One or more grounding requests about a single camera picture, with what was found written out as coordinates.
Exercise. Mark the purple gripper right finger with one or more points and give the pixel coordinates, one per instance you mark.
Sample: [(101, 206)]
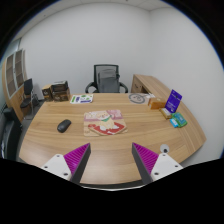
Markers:
[(151, 165)]

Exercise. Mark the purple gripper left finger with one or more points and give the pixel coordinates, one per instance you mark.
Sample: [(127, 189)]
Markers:
[(70, 166)]

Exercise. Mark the black computer mouse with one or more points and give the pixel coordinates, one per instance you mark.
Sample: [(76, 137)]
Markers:
[(63, 126)]

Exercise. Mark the cartoon dog mouse pad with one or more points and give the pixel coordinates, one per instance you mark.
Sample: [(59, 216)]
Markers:
[(104, 123)]

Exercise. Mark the blue small pack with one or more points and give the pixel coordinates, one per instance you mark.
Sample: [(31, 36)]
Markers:
[(174, 123)]

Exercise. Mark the yellow small pack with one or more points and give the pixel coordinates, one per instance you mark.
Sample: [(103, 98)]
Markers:
[(165, 113)]

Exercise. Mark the green pack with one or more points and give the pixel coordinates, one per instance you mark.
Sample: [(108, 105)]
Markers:
[(179, 119)]

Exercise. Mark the orange wooden box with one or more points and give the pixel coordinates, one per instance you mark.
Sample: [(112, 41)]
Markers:
[(156, 103)]

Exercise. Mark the white green leaflet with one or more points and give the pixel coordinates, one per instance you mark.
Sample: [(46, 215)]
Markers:
[(83, 98)]

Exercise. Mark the black chair at left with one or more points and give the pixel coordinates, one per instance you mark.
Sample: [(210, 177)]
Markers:
[(10, 132)]

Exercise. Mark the round white coaster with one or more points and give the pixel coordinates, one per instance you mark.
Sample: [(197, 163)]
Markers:
[(136, 98)]

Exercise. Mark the purple standing card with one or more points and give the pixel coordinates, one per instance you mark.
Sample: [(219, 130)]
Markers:
[(173, 101)]

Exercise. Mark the wooden side cabinet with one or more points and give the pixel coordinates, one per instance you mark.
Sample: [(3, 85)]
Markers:
[(148, 84)]

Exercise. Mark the dark brown cardboard box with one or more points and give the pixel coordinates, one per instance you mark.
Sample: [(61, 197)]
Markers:
[(60, 91)]

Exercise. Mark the small brown box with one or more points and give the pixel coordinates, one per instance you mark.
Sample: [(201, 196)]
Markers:
[(47, 92)]

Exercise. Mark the black side chair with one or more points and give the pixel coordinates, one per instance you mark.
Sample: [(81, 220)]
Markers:
[(29, 98)]

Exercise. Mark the black mesh office chair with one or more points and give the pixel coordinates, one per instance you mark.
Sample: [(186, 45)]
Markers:
[(106, 79)]

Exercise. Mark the wooden bookshelf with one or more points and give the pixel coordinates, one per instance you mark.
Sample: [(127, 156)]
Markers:
[(13, 77)]

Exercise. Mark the white cable grommet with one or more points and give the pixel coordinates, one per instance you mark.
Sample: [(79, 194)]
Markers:
[(164, 148)]

